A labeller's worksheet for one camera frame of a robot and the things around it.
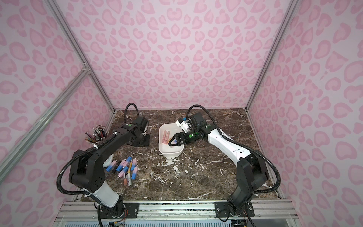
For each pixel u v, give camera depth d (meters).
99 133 0.86
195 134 0.69
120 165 0.88
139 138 0.74
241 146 0.45
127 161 0.90
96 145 0.49
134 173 0.85
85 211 0.75
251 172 0.44
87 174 0.45
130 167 0.88
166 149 0.97
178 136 0.69
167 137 1.01
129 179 0.82
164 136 1.03
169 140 0.73
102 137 0.84
